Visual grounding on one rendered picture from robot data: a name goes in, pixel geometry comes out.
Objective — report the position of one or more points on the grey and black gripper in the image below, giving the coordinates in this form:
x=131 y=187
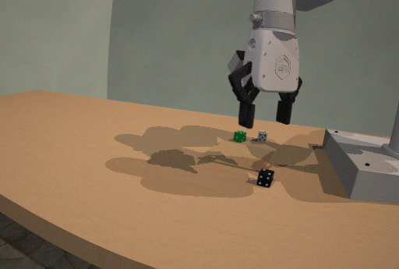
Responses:
x=271 y=61

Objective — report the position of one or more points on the white die with black pips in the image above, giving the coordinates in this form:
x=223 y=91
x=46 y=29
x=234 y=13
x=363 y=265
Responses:
x=262 y=137

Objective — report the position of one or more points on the green die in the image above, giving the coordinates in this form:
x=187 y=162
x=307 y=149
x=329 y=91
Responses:
x=239 y=136

